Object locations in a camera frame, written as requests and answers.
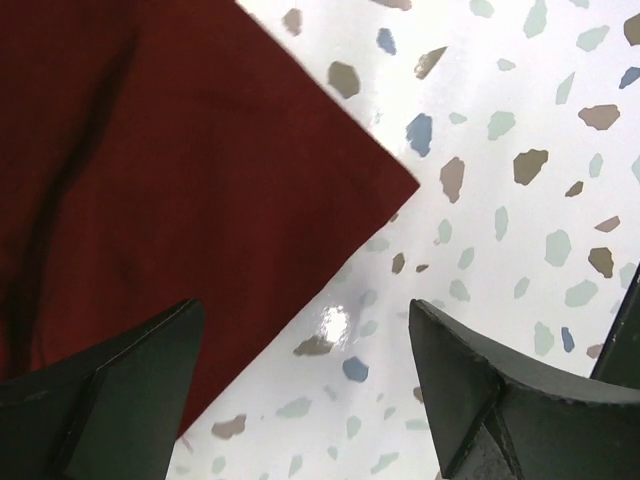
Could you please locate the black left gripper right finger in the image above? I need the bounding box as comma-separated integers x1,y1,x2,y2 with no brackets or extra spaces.
409,300,639,480

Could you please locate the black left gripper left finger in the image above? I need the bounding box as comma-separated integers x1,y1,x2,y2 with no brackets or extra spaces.
1,300,205,480

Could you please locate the dark red t-shirt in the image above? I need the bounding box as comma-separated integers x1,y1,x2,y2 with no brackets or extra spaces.
1,1,418,427

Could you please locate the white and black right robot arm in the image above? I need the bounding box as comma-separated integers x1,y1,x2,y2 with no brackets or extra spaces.
590,269,640,389

